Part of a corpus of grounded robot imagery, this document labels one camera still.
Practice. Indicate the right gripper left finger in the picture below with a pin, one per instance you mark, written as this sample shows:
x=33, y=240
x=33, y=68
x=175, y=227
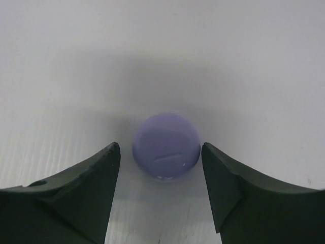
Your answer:
x=72, y=206

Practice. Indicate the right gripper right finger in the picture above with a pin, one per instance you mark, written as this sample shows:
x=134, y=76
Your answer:
x=251, y=207

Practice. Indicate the purple earbud charging case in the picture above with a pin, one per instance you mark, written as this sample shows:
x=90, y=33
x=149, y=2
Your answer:
x=166, y=146

